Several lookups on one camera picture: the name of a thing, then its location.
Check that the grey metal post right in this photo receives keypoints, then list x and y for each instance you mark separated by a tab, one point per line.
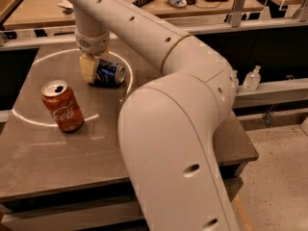
236	14

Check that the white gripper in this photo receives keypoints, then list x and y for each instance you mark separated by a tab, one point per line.
91	44

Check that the clear sanitizer bottle right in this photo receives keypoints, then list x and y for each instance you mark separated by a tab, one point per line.
252	79

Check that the blue white cloth mask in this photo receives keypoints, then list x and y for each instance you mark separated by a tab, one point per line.
177	3

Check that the white papers on desk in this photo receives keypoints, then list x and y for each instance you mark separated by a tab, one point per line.
65	4

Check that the grey drawer cabinet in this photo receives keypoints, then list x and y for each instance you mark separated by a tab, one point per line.
70	196

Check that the red coca-cola can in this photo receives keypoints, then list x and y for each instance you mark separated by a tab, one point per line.
59	99

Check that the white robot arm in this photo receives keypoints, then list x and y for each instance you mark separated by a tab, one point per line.
166	127

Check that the wooden desk background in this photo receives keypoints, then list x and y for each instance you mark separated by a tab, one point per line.
38	10

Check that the blue pepsi can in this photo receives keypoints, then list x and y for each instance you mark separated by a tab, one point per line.
109	73

